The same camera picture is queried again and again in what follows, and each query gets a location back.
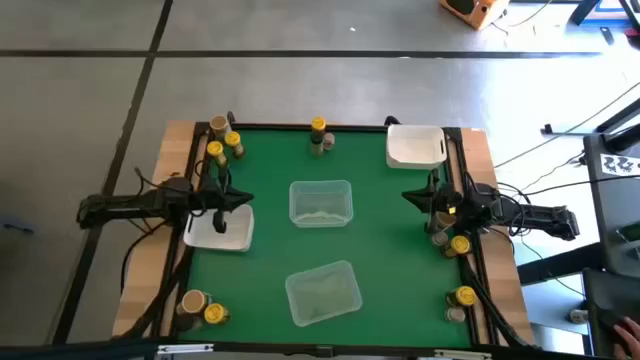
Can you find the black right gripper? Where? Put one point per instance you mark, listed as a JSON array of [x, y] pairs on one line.
[[445, 197]]

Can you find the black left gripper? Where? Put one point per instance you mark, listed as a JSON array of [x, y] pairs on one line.
[[212, 199]]

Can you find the yellow lid spice jar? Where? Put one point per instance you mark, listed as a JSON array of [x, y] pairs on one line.
[[318, 123], [466, 296], [215, 148], [460, 245], [232, 139], [215, 313]]

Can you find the clear plastic bin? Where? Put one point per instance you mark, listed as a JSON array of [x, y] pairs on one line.
[[320, 205], [325, 295]]

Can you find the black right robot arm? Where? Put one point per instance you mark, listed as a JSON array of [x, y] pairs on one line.
[[540, 218]]

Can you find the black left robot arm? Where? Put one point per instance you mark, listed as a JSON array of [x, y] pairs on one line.
[[125, 209]]

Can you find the white plastic bin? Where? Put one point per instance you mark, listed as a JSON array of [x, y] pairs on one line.
[[415, 150], [240, 235]]

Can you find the green table mat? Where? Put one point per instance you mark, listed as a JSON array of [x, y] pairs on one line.
[[400, 280]]

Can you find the small glass spice jar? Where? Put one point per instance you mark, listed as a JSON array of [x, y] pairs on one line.
[[455, 314], [328, 141]]

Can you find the black floor beam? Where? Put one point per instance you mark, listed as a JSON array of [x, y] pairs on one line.
[[560, 262]]

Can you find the black floor stand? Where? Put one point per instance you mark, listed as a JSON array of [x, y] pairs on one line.
[[575, 132]]

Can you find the small white object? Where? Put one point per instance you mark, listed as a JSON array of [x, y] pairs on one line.
[[579, 316]]

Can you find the dark grey side table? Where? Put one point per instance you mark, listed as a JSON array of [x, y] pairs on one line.
[[612, 210]]

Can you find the black side table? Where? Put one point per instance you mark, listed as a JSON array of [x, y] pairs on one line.
[[602, 300]]

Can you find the white paper dragon print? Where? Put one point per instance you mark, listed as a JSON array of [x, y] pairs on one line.
[[620, 164]]

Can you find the orange box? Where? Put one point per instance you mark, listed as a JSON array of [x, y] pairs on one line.
[[472, 11]]

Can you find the person's hand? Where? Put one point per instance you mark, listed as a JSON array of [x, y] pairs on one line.
[[629, 337]]

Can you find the black table frame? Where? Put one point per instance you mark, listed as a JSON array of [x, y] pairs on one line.
[[300, 126]]

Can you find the silver metal bracket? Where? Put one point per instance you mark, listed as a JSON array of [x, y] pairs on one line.
[[185, 348], [462, 354]]

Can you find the black table-level camera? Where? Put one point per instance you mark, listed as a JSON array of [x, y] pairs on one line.
[[324, 351]]

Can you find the blue black equipment frame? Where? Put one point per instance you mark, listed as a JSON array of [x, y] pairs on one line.
[[600, 12]]

